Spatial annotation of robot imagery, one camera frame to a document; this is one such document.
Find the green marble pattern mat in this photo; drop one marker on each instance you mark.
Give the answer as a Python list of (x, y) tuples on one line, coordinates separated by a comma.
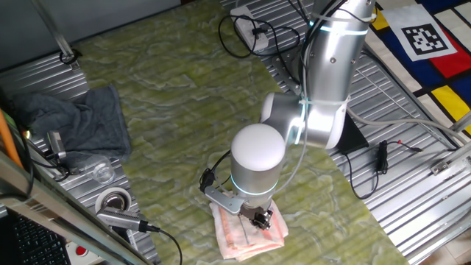
[(184, 110)]

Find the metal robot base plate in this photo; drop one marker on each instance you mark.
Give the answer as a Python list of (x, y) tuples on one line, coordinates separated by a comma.
[(290, 77)]

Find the aluminium frame beam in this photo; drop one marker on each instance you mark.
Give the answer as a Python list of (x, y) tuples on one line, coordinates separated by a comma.
[(37, 200)]

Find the white cloth with pink stripes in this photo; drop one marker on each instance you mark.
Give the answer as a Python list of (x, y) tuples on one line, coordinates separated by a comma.
[(239, 243)]

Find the aluminium profile with bracket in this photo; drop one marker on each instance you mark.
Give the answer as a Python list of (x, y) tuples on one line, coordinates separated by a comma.
[(452, 162)]

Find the small grey camera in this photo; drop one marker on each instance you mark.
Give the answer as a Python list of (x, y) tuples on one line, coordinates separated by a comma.
[(56, 144)]

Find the black power adapter brick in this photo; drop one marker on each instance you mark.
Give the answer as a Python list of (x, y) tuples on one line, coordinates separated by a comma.
[(353, 140)]

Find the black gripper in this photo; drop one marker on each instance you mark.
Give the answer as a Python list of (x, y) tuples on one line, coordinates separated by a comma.
[(251, 213)]

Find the orange tube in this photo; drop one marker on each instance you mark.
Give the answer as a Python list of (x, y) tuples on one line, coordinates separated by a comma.
[(7, 140)]

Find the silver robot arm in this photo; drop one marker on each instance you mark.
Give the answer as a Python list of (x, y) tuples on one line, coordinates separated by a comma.
[(331, 55)]

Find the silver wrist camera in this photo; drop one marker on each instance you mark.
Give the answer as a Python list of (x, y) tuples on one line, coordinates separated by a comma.
[(224, 200)]

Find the white power strip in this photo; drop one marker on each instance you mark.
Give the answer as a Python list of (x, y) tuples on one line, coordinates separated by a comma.
[(244, 22)]

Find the dark grey towel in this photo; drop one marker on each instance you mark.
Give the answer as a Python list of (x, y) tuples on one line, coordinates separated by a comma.
[(92, 121)]

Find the black keyboard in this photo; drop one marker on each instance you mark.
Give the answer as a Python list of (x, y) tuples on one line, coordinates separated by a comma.
[(37, 243)]

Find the slim aluminium post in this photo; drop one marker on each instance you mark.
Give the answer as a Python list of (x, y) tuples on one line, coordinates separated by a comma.
[(55, 33)]

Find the colourful block pattern cloth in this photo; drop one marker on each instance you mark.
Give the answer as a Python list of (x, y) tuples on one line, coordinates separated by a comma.
[(445, 62)]

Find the clear glass cup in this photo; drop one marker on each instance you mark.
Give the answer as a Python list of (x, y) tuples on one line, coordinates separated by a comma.
[(101, 171)]

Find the grey box with red button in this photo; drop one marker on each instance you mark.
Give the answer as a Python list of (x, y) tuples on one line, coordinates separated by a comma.
[(81, 251)]

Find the silver ribbed camera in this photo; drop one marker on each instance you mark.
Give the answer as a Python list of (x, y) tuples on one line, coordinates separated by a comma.
[(121, 219)]

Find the round steel bowl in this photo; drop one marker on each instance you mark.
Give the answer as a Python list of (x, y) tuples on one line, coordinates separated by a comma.
[(114, 200)]

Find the white paper marker tag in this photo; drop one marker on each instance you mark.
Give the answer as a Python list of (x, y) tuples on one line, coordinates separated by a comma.
[(423, 38)]

